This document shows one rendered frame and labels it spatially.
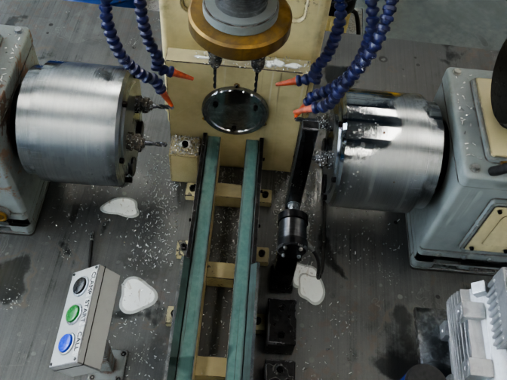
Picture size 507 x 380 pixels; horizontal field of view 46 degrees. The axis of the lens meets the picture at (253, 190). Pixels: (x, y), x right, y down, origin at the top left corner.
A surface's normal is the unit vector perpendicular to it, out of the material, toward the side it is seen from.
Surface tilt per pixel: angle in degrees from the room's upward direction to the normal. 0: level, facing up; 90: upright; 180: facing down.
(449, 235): 90
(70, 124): 40
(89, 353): 50
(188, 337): 0
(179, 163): 90
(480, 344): 0
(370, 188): 73
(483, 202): 90
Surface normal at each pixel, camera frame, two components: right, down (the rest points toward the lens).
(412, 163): 0.00, 0.22
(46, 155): -0.04, 0.57
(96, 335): 0.81, -0.29
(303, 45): -0.06, 0.82
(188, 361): 0.07, -0.56
